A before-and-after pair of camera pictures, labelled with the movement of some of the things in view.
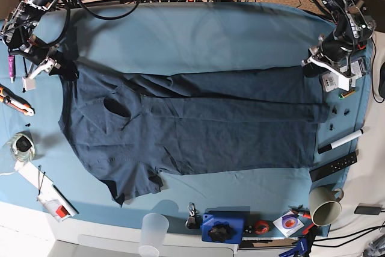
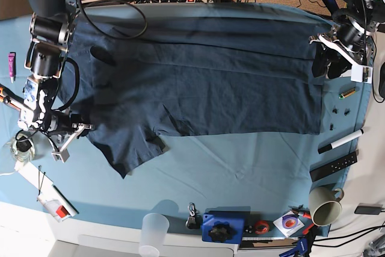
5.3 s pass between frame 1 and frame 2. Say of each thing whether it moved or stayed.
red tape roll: stayed
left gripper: moved
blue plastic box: stayed
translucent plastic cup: stayed
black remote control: stayed
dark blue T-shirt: moved
